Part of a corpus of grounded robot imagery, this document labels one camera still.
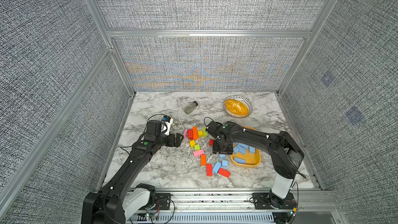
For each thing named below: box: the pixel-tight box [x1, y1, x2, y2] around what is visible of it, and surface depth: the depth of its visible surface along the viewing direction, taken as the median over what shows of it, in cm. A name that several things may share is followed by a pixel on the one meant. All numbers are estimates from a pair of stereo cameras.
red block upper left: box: [187, 129, 194, 140], surface depth 97 cm
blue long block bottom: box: [212, 161, 223, 174], surface depth 85 cm
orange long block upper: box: [192, 126, 198, 140], surface depth 97 cm
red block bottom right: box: [218, 167, 231, 178], surface depth 83 cm
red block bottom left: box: [206, 163, 213, 177], surface depth 85 cm
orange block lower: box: [200, 154, 207, 166], surface depth 89 cm
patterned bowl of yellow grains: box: [223, 95, 253, 119], surface depth 106 cm
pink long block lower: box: [193, 149, 205, 158], surface depth 90 cm
